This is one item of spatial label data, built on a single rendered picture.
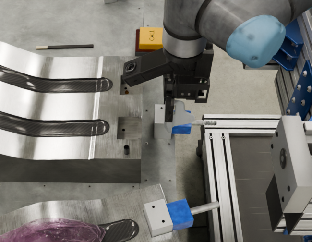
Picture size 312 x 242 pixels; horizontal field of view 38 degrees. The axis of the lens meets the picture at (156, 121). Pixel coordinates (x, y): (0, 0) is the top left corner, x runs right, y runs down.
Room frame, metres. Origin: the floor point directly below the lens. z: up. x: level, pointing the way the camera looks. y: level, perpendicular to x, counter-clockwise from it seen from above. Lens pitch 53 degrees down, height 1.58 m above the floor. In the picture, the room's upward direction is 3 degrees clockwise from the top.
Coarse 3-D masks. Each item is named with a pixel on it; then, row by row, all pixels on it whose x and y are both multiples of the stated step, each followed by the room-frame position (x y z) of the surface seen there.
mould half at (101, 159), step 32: (0, 64) 0.63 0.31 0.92; (32, 64) 0.66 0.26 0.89; (64, 64) 0.67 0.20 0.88; (96, 64) 0.67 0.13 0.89; (0, 96) 0.55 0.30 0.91; (32, 96) 0.58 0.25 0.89; (64, 96) 0.58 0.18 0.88; (96, 96) 0.59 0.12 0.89; (128, 96) 0.59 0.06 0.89; (0, 160) 0.43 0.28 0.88; (32, 160) 0.43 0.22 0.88; (64, 160) 0.44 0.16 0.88; (96, 160) 0.44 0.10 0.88; (128, 160) 0.44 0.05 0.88
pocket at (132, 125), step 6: (120, 120) 0.54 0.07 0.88; (126, 120) 0.54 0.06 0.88; (132, 120) 0.54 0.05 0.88; (138, 120) 0.53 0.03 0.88; (120, 126) 0.53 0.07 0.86; (126, 126) 0.53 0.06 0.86; (132, 126) 0.53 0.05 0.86; (138, 126) 0.52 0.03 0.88; (120, 132) 0.52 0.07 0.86; (126, 132) 0.52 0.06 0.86; (132, 132) 0.52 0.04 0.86; (138, 132) 0.51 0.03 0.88; (120, 138) 0.50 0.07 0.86; (126, 138) 0.50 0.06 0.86; (132, 138) 0.50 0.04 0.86
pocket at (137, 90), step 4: (120, 76) 0.64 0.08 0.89; (120, 80) 0.64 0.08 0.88; (120, 84) 0.63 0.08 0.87; (124, 84) 0.64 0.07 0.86; (140, 84) 0.63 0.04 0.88; (120, 88) 0.63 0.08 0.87; (124, 88) 0.63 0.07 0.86; (128, 88) 0.63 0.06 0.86; (132, 88) 0.63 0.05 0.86; (136, 88) 0.63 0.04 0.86; (140, 88) 0.62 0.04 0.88; (120, 92) 0.62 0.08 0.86; (124, 92) 0.62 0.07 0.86; (132, 92) 0.62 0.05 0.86; (136, 92) 0.62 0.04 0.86; (140, 92) 0.61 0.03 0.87
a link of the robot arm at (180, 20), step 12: (168, 0) 0.56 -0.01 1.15; (180, 0) 0.54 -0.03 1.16; (192, 0) 0.54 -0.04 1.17; (204, 0) 0.53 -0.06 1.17; (168, 12) 0.55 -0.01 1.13; (180, 12) 0.54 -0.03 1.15; (192, 12) 0.52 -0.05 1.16; (168, 24) 0.55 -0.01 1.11; (180, 24) 0.54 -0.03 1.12; (192, 24) 0.52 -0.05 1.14; (180, 36) 0.54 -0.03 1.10; (192, 36) 0.54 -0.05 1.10
